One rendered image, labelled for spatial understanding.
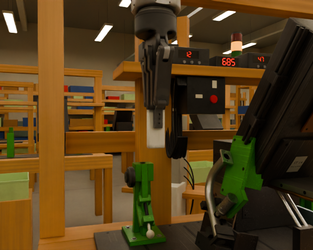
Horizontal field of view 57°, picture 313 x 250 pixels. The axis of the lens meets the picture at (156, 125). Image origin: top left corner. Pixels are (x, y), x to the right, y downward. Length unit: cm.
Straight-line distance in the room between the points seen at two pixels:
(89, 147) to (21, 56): 985
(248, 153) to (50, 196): 74
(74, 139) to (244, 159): 68
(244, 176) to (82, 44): 1050
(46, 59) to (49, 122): 23
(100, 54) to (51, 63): 1009
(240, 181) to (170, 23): 60
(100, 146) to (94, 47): 1009
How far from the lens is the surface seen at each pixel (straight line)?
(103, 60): 1122
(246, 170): 96
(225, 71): 121
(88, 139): 125
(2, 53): 1106
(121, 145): 127
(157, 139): 52
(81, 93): 774
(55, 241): 120
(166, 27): 51
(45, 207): 120
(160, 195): 125
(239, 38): 145
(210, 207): 103
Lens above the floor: 133
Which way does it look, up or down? 1 degrees down
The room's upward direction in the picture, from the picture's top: straight up
